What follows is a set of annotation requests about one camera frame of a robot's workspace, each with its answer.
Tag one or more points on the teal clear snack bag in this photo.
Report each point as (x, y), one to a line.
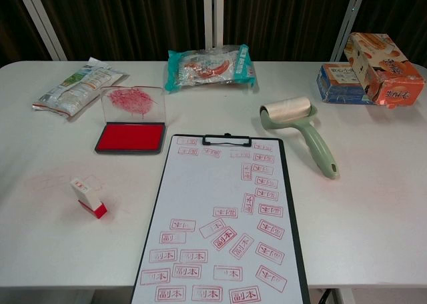
(207, 69)

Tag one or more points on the green lint roller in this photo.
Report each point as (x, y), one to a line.
(313, 140)

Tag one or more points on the white red rubber stamp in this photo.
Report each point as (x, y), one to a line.
(85, 194)

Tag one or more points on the red ink pad with lid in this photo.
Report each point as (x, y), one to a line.
(130, 138)

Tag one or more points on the white metal frame post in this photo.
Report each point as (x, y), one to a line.
(350, 20)
(40, 20)
(213, 14)

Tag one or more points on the black clipboard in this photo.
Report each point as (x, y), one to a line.
(227, 140)

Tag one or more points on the dark pleated curtain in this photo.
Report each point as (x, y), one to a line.
(133, 17)

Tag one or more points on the white green snack bag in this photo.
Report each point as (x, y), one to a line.
(76, 90)

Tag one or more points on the orange cardboard snack box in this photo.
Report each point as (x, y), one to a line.
(390, 77)

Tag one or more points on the blue cardboard box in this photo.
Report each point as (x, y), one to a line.
(337, 87)

